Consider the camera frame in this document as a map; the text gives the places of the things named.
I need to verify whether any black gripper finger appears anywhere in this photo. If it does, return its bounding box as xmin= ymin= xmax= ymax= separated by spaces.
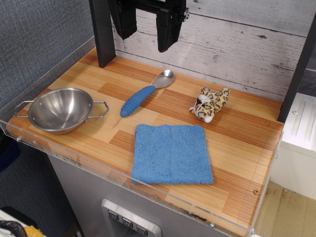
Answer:
xmin=156 ymin=8 xmax=182 ymax=52
xmin=109 ymin=0 xmax=137 ymax=40

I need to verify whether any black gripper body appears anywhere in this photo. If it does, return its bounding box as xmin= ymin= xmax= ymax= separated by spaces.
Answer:
xmin=116 ymin=0 xmax=189 ymax=22

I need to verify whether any leopard print plush toy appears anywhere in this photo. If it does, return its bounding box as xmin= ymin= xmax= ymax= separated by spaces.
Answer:
xmin=189 ymin=87 xmax=231 ymax=123

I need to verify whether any clear acrylic table guard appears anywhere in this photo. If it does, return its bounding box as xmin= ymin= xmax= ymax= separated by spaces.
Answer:
xmin=5 ymin=49 xmax=283 ymax=237

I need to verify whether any blue folded cloth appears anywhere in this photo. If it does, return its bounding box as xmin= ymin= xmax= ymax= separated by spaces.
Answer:
xmin=131 ymin=124 xmax=213 ymax=184

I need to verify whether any white cabinet right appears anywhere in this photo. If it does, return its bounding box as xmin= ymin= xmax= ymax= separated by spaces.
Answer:
xmin=270 ymin=93 xmax=316 ymax=199

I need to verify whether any silver toy fridge dispenser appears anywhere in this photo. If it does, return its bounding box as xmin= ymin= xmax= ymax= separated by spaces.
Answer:
xmin=101 ymin=198 xmax=162 ymax=237

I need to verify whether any yellow object bottom left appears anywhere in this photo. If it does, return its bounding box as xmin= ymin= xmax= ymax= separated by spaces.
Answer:
xmin=24 ymin=226 xmax=45 ymax=237

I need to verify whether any dark vertical post left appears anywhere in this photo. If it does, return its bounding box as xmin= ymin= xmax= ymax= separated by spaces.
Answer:
xmin=89 ymin=0 xmax=116 ymax=68

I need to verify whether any dark vertical post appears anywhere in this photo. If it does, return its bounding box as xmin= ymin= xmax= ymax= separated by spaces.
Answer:
xmin=277 ymin=15 xmax=316 ymax=123
xmin=89 ymin=0 xmax=116 ymax=68

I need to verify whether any blue handled metal spoon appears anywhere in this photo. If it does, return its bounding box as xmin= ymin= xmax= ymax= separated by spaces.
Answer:
xmin=120 ymin=70 xmax=174 ymax=118

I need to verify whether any dark vertical post right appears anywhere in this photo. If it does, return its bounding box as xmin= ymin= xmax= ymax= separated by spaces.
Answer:
xmin=277 ymin=15 xmax=316 ymax=123

